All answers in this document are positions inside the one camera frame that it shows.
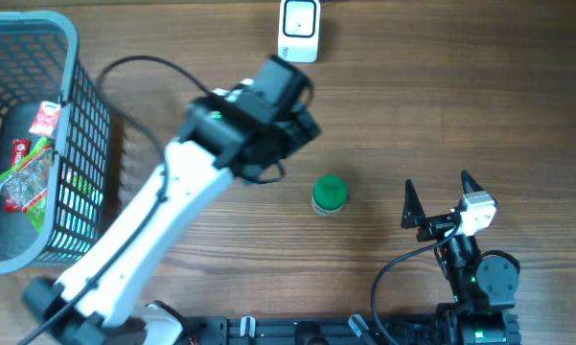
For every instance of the small red sauce sachet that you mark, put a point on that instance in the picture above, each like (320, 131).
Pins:
(46, 119)

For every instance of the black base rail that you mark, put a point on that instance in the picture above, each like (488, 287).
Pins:
(404, 329)

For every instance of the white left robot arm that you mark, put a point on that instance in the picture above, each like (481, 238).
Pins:
(226, 135)

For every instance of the white barcode scanner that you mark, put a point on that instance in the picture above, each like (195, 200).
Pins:
(299, 30)

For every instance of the grey plastic mesh basket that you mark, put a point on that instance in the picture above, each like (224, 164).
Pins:
(39, 62)

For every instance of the green clear snack bag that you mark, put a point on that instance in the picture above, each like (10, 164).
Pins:
(26, 183)

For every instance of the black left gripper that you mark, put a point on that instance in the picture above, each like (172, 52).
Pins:
(295, 136)

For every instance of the red Nescafe coffee stick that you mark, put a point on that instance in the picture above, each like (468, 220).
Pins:
(20, 148)

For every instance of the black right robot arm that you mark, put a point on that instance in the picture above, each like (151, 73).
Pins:
(483, 284)

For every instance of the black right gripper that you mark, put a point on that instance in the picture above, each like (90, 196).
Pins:
(413, 211)

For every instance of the green lid jar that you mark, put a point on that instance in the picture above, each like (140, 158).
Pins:
(329, 195)

